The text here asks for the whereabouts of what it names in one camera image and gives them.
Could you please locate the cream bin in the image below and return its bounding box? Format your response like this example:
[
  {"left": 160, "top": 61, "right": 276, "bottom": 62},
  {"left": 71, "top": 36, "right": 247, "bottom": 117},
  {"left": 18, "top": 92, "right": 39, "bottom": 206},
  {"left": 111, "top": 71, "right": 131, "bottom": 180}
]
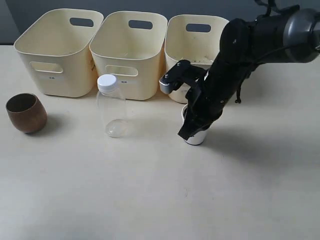
[
  {"left": 13, "top": 8, "right": 104, "bottom": 98},
  {"left": 89, "top": 11, "right": 168, "bottom": 101},
  {"left": 163, "top": 14, "right": 230, "bottom": 104}
]

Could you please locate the clear plastic bottle white cap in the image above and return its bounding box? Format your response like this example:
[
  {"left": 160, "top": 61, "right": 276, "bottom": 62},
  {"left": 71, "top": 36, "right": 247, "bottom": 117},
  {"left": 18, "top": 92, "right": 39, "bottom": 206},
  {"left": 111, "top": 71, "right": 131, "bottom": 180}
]
[{"left": 96, "top": 74, "right": 128, "bottom": 138}]

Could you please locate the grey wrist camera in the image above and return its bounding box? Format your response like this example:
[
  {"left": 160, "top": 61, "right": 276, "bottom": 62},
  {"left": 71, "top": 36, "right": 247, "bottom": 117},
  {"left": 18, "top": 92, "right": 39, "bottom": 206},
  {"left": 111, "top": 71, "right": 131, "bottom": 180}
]
[{"left": 159, "top": 59, "right": 206, "bottom": 95}]

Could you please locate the cream bin left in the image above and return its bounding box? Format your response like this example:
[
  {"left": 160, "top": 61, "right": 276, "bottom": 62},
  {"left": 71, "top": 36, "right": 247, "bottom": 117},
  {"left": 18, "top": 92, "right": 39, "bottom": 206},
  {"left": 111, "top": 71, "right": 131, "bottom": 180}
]
[{"left": 13, "top": 8, "right": 104, "bottom": 98}]

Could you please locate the cream bin middle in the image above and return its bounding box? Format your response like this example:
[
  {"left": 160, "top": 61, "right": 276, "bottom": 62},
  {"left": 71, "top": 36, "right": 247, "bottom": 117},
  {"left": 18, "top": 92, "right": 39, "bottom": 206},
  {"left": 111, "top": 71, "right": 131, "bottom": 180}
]
[{"left": 89, "top": 11, "right": 168, "bottom": 101}]

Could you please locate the white paper cup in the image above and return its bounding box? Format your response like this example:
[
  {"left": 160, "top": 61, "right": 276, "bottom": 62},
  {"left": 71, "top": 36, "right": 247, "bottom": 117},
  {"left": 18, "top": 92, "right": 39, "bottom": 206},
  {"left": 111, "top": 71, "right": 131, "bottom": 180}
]
[{"left": 181, "top": 104, "right": 209, "bottom": 146}]

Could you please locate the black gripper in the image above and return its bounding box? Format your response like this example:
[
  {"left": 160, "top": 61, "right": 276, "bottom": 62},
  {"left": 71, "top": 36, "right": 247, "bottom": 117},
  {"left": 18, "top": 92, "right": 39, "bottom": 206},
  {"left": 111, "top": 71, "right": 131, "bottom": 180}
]
[{"left": 177, "top": 59, "right": 251, "bottom": 141}]

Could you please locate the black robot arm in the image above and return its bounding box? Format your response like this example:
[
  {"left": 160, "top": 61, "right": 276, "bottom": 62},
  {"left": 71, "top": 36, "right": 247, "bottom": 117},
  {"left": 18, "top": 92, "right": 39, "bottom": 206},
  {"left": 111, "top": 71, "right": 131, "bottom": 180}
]
[{"left": 178, "top": 0, "right": 320, "bottom": 140}]

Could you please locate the brown wooden cup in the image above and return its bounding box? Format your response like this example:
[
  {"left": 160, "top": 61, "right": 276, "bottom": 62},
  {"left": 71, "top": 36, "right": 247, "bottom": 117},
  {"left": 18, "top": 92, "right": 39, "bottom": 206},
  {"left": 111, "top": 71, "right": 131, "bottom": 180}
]
[{"left": 5, "top": 93, "right": 48, "bottom": 134}]

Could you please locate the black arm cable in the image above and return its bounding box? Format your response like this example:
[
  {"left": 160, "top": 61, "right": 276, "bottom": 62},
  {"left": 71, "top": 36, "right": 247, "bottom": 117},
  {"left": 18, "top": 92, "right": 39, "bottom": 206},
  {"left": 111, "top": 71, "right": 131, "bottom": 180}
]
[{"left": 234, "top": 62, "right": 320, "bottom": 104}]

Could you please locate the cream bin right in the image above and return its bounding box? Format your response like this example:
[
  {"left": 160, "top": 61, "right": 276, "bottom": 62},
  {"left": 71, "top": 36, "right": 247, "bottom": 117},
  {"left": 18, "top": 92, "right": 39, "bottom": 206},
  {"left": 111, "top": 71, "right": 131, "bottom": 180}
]
[{"left": 163, "top": 14, "right": 230, "bottom": 104}]

